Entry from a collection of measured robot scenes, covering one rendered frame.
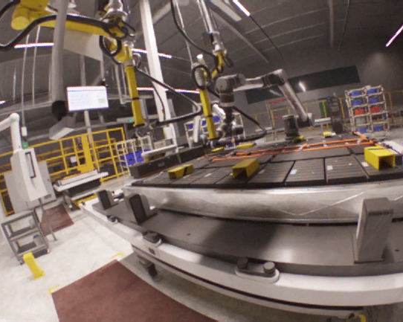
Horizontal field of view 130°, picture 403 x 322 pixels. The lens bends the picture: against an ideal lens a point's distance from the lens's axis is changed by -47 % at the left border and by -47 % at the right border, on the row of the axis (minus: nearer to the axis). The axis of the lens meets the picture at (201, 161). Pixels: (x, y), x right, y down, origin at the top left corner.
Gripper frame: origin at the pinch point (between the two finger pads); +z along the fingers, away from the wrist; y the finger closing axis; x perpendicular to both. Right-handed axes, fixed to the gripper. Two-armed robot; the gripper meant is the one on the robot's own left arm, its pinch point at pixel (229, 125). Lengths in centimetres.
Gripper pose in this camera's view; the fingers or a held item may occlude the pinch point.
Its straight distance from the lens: 143.3
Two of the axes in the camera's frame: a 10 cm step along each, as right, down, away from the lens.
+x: -6.6, -2.9, 6.9
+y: 7.4, -4.2, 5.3
